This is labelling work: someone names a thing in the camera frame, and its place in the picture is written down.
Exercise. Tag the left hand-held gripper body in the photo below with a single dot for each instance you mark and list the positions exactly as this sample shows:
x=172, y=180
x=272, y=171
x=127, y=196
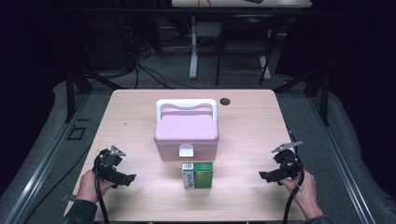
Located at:
x=105, y=163

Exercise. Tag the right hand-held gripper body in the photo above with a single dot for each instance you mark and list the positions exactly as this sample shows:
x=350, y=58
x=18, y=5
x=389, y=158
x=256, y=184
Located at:
x=289, y=165

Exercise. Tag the green medicine carton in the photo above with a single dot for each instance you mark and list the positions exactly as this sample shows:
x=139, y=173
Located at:
x=199, y=175

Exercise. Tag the pink plastic storage box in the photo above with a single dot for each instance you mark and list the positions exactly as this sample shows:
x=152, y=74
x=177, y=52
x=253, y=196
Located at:
x=186, y=133

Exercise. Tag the person's left hand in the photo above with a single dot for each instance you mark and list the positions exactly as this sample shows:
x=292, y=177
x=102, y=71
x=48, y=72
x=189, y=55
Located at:
x=87, y=188

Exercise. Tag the person's right hand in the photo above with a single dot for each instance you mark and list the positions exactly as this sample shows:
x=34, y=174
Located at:
x=303, y=194

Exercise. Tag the grey tape strip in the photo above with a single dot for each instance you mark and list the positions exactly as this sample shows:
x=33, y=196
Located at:
x=69, y=197

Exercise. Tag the black metal stand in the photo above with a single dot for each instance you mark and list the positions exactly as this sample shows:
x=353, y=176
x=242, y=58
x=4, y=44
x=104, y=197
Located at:
x=325, y=96
x=71, y=93

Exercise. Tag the black round table grommet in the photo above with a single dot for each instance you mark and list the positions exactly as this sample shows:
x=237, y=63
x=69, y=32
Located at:
x=224, y=101

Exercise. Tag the black chair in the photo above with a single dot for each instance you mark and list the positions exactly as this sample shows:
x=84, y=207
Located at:
x=249, y=34

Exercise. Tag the grey metal box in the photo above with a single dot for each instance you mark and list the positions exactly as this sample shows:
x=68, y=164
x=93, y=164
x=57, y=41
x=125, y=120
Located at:
x=208, y=29

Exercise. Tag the dark flat object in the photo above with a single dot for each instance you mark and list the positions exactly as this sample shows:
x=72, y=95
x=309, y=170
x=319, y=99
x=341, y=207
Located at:
x=254, y=1

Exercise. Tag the white desk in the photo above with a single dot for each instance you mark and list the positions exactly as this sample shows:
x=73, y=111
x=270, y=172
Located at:
x=236, y=3

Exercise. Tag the aluminium floor rail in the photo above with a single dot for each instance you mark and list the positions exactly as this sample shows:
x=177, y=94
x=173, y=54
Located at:
x=46, y=158
x=339, y=158

